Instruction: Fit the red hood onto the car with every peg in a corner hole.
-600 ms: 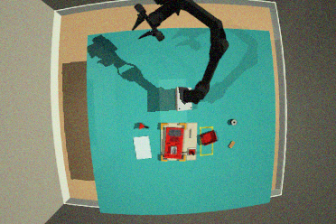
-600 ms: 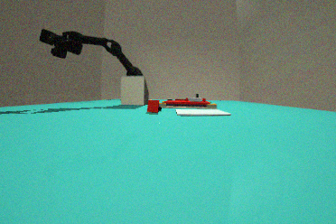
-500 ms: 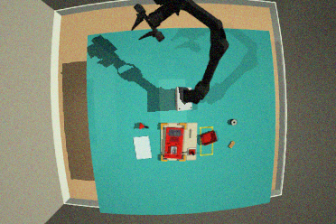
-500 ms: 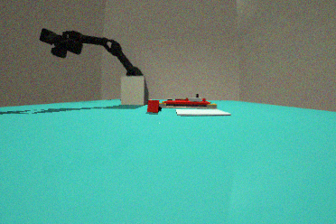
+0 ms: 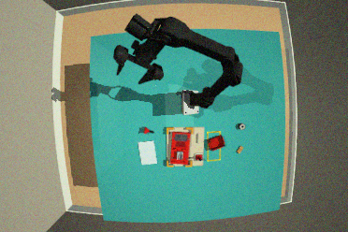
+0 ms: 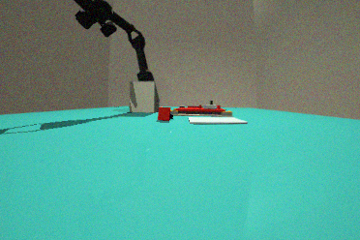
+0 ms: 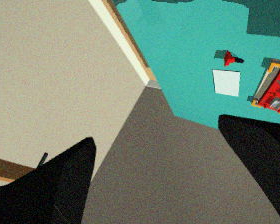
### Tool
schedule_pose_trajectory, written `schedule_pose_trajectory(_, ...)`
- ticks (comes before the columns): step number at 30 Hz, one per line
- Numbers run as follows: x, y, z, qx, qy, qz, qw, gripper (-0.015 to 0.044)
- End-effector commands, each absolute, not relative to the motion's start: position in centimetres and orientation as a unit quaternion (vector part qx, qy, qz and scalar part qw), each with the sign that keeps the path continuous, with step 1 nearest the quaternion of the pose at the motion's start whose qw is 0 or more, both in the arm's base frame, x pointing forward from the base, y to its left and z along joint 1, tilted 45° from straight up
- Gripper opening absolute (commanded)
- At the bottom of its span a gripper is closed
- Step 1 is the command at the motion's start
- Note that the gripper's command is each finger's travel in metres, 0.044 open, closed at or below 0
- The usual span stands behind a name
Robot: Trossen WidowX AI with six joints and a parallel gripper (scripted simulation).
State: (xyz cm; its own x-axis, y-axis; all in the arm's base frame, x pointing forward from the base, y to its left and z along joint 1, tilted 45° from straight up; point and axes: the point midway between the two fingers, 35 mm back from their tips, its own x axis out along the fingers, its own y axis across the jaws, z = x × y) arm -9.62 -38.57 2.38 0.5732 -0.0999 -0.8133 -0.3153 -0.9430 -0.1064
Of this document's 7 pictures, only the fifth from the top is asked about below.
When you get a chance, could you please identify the red hollow shell with corner bosses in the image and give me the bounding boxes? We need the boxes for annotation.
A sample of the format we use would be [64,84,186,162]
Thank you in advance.
[207,136,225,152]

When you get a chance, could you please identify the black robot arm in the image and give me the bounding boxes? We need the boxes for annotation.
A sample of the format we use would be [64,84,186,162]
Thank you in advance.
[124,14,243,109]

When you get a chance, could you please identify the tan rectangular block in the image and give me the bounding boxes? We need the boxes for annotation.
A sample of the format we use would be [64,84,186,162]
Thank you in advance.
[237,146,244,153]

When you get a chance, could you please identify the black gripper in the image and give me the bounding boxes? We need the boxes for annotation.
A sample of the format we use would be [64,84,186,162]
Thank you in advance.
[113,43,164,84]

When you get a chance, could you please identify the black toy tyre with grey hub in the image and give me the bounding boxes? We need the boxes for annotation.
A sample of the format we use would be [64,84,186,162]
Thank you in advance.
[239,123,245,130]

